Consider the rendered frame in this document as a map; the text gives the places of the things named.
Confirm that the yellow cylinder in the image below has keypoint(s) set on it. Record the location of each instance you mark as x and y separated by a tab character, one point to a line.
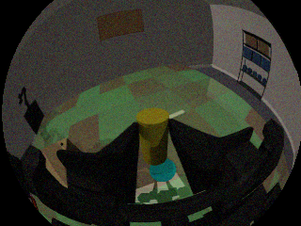
153	135

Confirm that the cyan circle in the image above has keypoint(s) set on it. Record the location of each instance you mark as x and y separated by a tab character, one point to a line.
164	172

